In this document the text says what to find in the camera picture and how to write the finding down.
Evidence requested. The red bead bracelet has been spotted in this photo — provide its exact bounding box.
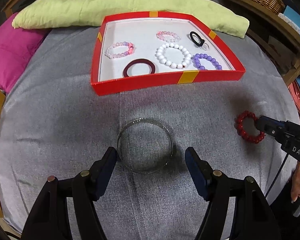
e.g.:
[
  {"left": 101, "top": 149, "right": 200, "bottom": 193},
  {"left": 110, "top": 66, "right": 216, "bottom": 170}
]
[{"left": 234, "top": 110, "right": 265, "bottom": 144}]

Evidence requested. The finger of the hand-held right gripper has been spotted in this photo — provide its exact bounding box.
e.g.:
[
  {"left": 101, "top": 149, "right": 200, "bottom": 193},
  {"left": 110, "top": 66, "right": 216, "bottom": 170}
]
[{"left": 256, "top": 115, "right": 288, "bottom": 141}]

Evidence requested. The black hair tie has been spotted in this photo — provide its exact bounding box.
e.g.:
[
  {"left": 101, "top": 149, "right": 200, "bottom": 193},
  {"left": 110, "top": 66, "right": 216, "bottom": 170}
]
[{"left": 189, "top": 31, "right": 205, "bottom": 47}]

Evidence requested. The thin silver bangle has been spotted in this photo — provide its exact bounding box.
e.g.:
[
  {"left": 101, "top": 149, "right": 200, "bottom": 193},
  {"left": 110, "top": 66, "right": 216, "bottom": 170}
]
[{"left": 117, "top": 117, "right": 174, "bottom": 173}]

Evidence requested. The wooden shelf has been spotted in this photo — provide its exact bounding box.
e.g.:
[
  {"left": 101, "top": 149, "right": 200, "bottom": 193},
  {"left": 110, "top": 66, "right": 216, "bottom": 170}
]
[{"left": 210, "top": 0, "right": 300, "bottom": 87}]

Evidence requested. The light green pillow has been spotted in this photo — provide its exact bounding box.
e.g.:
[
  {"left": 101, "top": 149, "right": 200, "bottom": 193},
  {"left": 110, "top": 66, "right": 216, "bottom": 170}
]
[{"left": 12, "top": 0, "right": 249, "bottom": 39}]

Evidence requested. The person's right hand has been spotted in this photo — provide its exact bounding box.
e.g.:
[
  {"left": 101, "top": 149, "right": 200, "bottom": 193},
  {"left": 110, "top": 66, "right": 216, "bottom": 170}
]
[{"left": 290, "top": 161, "right": 300, "bottom": 203}]

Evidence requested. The dark red bangle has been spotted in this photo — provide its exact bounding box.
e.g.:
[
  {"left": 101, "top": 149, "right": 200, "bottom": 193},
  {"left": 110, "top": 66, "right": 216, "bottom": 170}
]
[{"left": 123, "top": 58, "right": 156, "bottom": 78}]

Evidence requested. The thin black cable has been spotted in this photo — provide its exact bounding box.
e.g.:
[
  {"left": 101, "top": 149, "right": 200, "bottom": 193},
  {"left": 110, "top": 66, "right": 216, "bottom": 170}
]
[{"left": 264, "top": 152, "right": 290, "bottom": 198}]

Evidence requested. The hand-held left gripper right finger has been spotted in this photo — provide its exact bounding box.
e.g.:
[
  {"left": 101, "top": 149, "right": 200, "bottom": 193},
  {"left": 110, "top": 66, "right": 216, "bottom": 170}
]
[{"left": 185, "top": 147, "right": 282, "bottom": 240}]

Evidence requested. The magenta cushion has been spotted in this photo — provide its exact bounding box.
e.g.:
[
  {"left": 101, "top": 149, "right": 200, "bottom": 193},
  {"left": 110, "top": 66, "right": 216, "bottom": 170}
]
[{"left": 0, "top": 12, "right": 49, "bottom": 93}]

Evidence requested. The red cardboard box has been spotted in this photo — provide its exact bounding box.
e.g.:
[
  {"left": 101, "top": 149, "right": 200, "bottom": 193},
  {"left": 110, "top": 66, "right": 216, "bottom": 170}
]
[{"left": 90, "top": 10, "right": 246, "bottom": 96}]

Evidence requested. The clear pink purple bead bracelet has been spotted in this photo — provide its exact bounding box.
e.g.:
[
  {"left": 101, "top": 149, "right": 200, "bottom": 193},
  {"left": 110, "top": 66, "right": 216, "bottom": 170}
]
[{"left": 105, "top": 41, "right": 135, "bottom": 60}]

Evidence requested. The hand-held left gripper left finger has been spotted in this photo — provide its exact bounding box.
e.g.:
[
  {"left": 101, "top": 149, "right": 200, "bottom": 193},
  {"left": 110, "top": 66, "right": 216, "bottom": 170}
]
[{"left": 21, "top": 147, "right": 117, "bottom": 240}]

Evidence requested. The light blue flat box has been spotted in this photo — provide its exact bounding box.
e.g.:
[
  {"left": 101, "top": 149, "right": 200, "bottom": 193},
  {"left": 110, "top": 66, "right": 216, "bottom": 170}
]
[{"left": 277, "top": 5, "right": 300, "bottom": 45}]

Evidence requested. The pink and white bead bracelet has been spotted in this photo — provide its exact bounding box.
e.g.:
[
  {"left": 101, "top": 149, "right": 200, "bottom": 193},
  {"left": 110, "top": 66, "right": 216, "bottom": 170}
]
[{"left": 156, "top": 30, "right": 181, "bottom": 43}]

